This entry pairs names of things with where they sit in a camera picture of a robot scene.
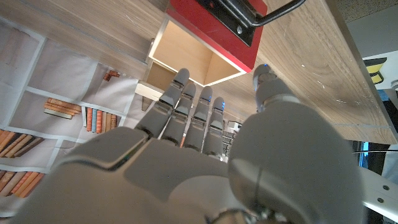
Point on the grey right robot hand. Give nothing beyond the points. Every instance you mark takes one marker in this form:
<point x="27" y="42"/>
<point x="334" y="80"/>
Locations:
<point x="174" y="183"/>

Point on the yellow black floor object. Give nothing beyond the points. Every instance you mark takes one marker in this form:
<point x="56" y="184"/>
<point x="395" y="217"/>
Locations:
<point x="374" y="70"/>

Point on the light wooden box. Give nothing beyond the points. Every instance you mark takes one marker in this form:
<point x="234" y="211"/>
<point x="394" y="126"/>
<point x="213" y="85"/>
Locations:
<point x="155" y="76"/>

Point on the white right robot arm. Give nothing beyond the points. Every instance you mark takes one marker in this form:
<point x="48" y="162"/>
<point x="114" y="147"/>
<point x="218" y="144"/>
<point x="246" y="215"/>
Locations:
<point x="379" y="193"/>

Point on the printed bookshelf backdrop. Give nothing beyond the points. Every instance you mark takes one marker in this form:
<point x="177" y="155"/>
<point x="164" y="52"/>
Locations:
<point x="62" y="77"/>

